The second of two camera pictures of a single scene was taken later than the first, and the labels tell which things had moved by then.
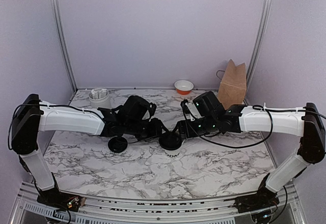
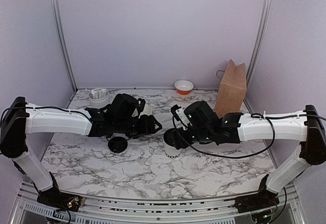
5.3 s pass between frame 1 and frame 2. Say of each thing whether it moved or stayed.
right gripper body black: moved
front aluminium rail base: stayed
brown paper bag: stayed
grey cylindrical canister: stayed
